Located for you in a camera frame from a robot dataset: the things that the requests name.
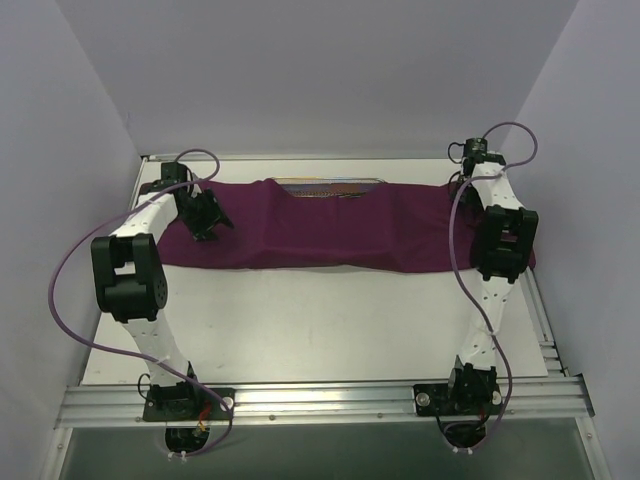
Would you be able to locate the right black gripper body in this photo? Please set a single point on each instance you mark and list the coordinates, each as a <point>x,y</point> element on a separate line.
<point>470,198</point>

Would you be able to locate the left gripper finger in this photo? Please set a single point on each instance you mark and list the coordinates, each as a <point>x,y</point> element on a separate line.
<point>203,231</point>
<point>219,216</point>

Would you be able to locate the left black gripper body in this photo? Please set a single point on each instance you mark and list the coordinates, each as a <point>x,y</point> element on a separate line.
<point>206,220</point>

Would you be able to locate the purple cloth wrap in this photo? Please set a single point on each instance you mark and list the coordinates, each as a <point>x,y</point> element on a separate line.
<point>395,227</point>

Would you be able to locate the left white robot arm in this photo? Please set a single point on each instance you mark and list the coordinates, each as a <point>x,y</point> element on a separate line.
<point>130,281</point>

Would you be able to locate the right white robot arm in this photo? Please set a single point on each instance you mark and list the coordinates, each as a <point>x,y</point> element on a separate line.
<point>500,252</point>

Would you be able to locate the metal mesh instrument tray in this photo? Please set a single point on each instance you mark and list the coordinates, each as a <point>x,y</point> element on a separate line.
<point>327,187</point>

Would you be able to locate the back aluminium rail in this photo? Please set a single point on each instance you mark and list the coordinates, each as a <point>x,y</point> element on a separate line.
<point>331,156</point>

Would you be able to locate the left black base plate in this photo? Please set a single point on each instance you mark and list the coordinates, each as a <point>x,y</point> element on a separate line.
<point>185,402</point>

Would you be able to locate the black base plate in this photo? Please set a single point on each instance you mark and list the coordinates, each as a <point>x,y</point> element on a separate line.
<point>185,402</point>
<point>438,399</point>

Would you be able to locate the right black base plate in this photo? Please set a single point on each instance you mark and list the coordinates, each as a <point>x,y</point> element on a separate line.
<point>438,399</point>

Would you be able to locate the front aluminium rail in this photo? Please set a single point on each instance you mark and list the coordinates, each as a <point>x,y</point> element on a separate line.
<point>114,406</point>

